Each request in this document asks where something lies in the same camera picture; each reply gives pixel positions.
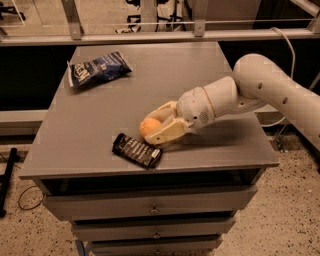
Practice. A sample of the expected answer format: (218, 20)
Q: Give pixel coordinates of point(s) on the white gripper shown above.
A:
(192, 107)

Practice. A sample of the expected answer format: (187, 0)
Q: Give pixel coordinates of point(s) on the orange fruit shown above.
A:
(148, 125)

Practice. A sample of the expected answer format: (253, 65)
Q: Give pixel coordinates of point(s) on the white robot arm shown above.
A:
(256, 81)

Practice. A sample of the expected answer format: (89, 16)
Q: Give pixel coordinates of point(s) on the black rxbar chocolate bar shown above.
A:
(137, 152)

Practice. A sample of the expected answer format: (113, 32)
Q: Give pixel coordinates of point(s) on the grey drawer cabinet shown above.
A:
(72, 151)

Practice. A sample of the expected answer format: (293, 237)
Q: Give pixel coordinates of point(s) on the blue chip bag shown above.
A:
(103, 69)

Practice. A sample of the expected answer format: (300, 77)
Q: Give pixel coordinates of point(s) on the middle grey drawer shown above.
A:
(153, 229)

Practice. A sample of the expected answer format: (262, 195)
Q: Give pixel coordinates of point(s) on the grey drawer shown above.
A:
(156, 247)
(153, 229)
(150, 203)

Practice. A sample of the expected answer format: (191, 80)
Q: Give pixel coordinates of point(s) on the top grey drawer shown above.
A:
(150, 203)

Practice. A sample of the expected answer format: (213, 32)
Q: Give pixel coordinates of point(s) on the bottom grey drawer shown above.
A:
(156, 247)

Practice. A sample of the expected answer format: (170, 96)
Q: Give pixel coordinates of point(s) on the black floor stand bar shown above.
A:
(5, 179)

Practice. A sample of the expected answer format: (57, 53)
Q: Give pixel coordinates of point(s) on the grey metal railing frame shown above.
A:
(87, 22)

